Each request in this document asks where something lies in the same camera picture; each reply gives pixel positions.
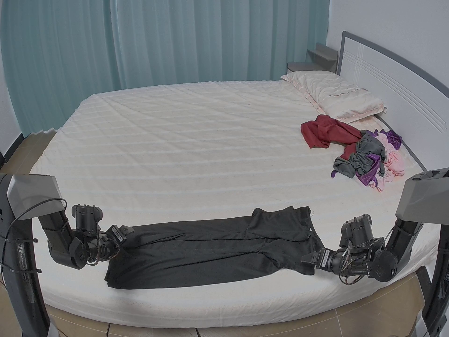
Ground blue-green curtain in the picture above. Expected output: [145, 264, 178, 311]
[0, 0, 331, 136]

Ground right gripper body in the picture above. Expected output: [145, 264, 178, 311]
[316, 248, 369, 272]

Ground dark red garment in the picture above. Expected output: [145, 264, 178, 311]
[301, 114, 362, 158]

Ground grey bedside table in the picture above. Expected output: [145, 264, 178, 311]
[287, 42, 338, 73]

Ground cream pillow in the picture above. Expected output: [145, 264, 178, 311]
[280, 70, 388, 124]

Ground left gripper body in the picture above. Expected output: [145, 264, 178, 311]
[94, 225, 127, 260]

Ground pile of clothes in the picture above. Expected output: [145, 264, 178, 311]
[331, 129, 406, 192]

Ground black T-shirt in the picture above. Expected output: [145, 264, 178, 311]
[105, 206, 325, 290]

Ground bed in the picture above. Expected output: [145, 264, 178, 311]
[0, 30, 449, 329]

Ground black cable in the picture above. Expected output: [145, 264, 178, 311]
[338, 272, 366, 286]
[4, 198, 68, 246]

